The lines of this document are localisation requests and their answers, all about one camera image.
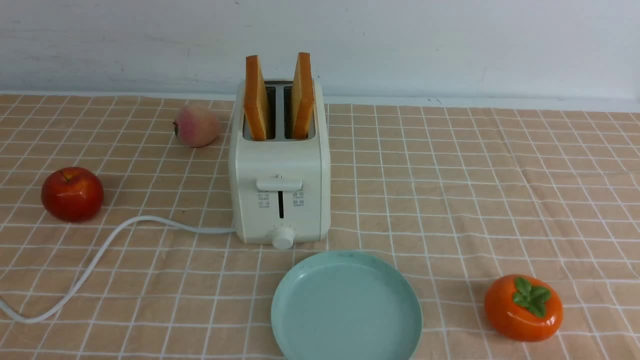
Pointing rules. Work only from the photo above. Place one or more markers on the toast slice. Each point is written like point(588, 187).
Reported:
point(255, 103)
point(302, 97)

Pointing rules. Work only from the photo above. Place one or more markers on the white two-slot toaster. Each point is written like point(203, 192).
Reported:
point(280, 188)

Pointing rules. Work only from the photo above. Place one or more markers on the checkered beige tablecloth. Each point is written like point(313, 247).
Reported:
point(454, 198)

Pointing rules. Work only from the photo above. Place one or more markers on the orange persimmon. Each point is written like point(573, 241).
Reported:
point(523, 308)

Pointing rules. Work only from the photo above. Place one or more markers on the light blue plate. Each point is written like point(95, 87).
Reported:
point(345, 305)

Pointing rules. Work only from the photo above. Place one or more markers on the pink peach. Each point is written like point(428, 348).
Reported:
point(196, 126)

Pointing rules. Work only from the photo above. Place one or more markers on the red apple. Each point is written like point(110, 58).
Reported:
point(72, 194)

